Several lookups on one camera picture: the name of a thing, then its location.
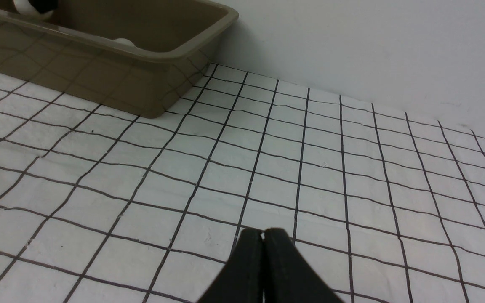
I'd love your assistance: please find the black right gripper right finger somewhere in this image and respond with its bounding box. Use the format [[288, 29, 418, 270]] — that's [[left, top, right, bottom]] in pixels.
[[263, 228, 342, 303]]

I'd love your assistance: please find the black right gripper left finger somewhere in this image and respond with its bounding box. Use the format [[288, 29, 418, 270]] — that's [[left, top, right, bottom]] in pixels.
[[198, 229, 264, 303]]

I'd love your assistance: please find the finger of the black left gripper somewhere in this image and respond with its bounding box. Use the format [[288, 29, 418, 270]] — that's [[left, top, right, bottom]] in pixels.
[[29, 0, 59, 13]]

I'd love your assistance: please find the white ball with logo bottom-left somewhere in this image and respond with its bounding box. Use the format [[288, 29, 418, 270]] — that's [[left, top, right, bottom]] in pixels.
[[113, 38, 135, 47]]

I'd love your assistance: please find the olive green plastic bin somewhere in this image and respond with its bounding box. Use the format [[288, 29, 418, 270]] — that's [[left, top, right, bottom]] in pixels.
[[0, 0, 239, 118]]

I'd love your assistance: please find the white black grid tablecloth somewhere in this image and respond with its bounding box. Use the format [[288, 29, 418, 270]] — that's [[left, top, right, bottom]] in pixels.
[[0, 64, 485, 303]]

